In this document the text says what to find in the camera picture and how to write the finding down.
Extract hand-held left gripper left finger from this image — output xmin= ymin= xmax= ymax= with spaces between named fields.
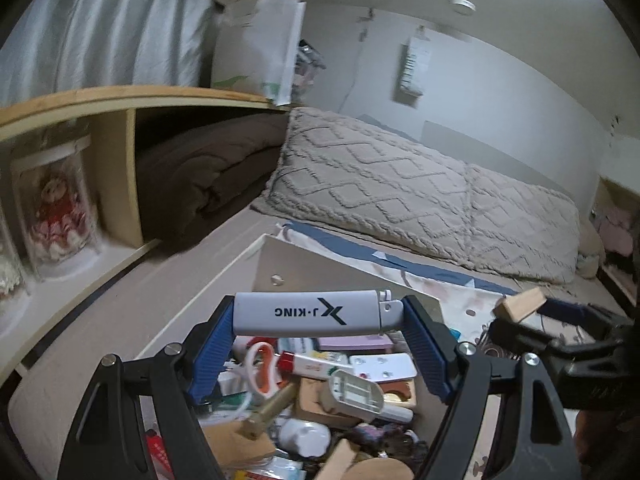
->
xmin=57 ymin=295 xmax=237 ymax=480

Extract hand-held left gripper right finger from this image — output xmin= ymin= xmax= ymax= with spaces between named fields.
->
xmin=402 ymin=294 xmax=583 ymax=480

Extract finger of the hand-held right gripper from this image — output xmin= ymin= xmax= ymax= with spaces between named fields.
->
xmin=487 ymin=320 xmax=621 ymax=408
xmin=539 ymin=297 xmax=636 ymax=346

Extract wooden block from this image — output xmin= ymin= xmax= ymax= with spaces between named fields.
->
xmin=495 ymin=287 xmax=547 ymax=322

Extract white lighter black print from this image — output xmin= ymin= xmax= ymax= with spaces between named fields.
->
xmin=232 ymin=290 xmax=405 ymax=337

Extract white shoe box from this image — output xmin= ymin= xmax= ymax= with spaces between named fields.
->
xmin=7 ymin=232 xmax=501 ymax=480

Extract white flat case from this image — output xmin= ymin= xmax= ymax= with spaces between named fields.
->
xmin=349 ymin=352 xmax=417 ymax=381

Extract white orange scissors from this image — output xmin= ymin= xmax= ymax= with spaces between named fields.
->
xmin=242 ymin=341 xmax=278 ymax=396

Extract beige plush cushion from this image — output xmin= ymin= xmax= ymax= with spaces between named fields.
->
xmin=575 ymin=225 xmax=606 ymax=278

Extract pink flat box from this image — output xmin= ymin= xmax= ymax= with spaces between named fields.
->
xmin=317 ymin=335 xmax=396 ymax=352

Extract white plastic holder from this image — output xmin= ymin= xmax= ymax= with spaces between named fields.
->
xmin=320 ymin=369 xmax=416 ymax=423

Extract beige knitted pillow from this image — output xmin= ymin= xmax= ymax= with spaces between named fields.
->
xmin=460 ymin=165 xmax=581 ymax=286
xmin=250 ymin=107 xmax=473 ymax=261

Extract pile of clothes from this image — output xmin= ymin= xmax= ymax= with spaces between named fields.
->
xmin=600 ymin=205 xmax=636 ymax=256

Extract small white jar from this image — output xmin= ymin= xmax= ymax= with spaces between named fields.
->
xmin=277 ymin=420 xmax=332 ymax=458

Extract brown folded blanket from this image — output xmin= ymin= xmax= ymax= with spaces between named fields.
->
xmin=136 ymin=112 xmax=291 ymax=251

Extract doll in clear container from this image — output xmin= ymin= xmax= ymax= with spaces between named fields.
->
xmin=10 ymin=135 xmax=103 ymax=281

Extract wooden bedside shelf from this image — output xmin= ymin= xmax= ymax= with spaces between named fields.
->
xmin=0 ymin=82 xmax=291 ymax=376

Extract white paper bag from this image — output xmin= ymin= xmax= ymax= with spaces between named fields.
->
xmin=210 ymin=0 xmax=307 ymax=106

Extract white pleated cloth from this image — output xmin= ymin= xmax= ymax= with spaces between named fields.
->
xmin=0 ymin=0 xmax=216 ymax=106

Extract cream wall cupboard shelf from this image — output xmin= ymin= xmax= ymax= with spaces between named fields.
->
xmin=595 ymin=175 xmax=640 ymax=306

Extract hanging wall calendar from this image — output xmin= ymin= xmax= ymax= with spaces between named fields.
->
xmin=395 ymin=35 xmax=433 ymax=106

